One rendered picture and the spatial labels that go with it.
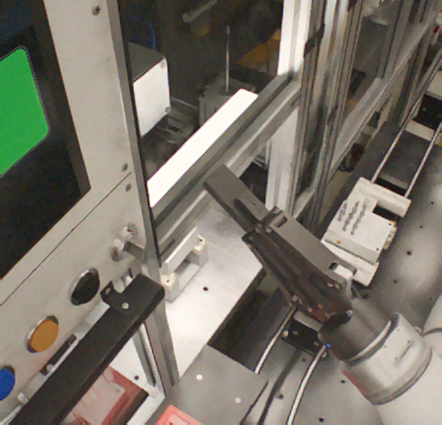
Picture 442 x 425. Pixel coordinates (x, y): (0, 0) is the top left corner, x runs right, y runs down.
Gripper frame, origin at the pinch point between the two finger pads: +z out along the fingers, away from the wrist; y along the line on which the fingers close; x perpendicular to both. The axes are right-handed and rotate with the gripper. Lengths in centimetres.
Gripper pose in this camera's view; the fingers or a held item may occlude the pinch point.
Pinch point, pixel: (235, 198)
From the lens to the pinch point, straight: 54.5
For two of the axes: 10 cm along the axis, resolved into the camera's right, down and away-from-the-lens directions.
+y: 2.7, -3.1, -9.1
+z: -6.8, -7.3, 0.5
